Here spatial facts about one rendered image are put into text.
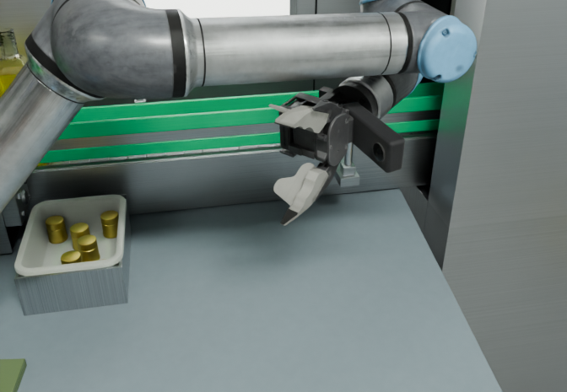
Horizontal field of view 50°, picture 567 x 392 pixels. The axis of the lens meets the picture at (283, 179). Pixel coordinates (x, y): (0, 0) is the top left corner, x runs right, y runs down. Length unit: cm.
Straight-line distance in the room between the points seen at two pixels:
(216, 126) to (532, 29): 62
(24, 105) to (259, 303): 51
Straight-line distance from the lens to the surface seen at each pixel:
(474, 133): 120
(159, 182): 128
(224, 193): 130
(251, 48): 67
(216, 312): 105
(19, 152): 83
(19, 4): 135
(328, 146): 77
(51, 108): 81
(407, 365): 98
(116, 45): 65
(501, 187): 129
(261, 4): 135
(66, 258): 112
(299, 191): 78
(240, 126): 125
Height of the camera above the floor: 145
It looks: 30 degrees down
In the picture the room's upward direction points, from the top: straight up
